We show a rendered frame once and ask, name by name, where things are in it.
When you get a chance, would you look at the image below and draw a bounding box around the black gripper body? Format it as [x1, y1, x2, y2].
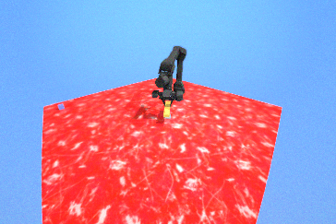
[151, 83, 184, 99]

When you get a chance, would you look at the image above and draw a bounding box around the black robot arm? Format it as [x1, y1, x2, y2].
[155, 46, 187, 100]

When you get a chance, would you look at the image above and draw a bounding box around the yellow bar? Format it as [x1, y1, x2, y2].
[163, 101, 171, 117]

